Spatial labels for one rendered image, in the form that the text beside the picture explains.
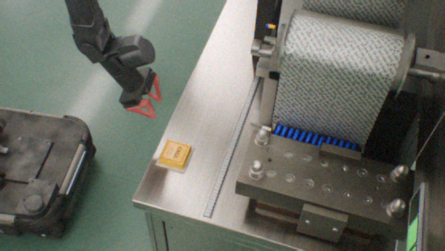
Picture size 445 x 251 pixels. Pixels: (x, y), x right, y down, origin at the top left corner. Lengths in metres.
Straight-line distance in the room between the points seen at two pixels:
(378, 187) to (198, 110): 0.56
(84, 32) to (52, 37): 2.02
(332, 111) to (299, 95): 0.09
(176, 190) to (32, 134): 1.16
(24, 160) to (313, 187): 1.40
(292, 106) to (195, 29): 1.90
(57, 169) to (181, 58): 1.05
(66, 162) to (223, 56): 0.93
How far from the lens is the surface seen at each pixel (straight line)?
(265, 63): 1.27
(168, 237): 1.44
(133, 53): 1.13
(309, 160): 1.23
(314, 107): 1.21
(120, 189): 2.39
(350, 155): 1.24
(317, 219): 1.19
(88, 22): 1.10
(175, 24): 3.10
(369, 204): 1.20
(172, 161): 1.33
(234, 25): 1.72
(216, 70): 1.57
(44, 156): 2.25
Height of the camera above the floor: 2.03
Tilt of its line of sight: 53 degrees down
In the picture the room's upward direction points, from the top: 2 degrees clockwise
